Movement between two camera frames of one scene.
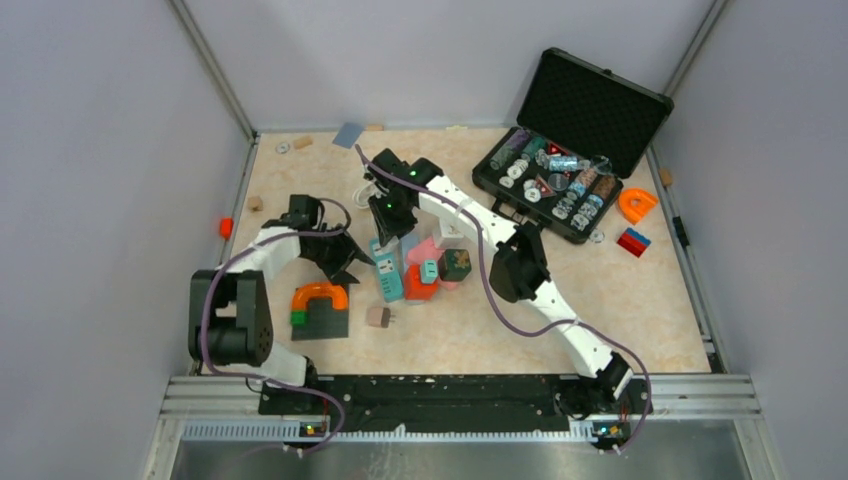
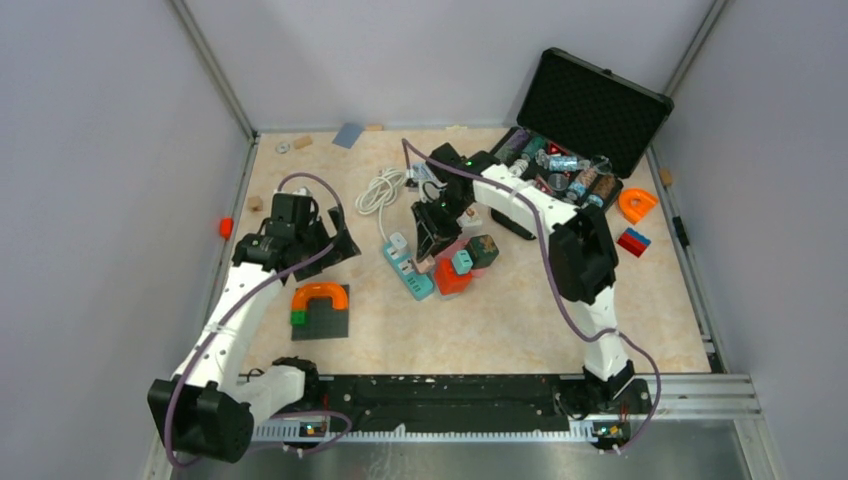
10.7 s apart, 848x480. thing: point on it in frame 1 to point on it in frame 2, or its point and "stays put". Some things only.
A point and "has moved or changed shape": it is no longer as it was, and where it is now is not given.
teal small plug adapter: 430,271 to 462,261
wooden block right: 666,176 stays put
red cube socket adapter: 414,289 to 447,278
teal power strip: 387,258 to 419,284
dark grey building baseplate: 323,321 stays put
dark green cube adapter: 454,264 to 482,250
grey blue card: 348,135 stays put
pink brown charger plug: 380,317 to 426,265
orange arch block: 302,294 stays put
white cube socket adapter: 449,234 has moved or changed shape
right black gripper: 388,228 to 432,234
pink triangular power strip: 428,250 to 450,251
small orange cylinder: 226,227 stays put
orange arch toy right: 634,204 stays put
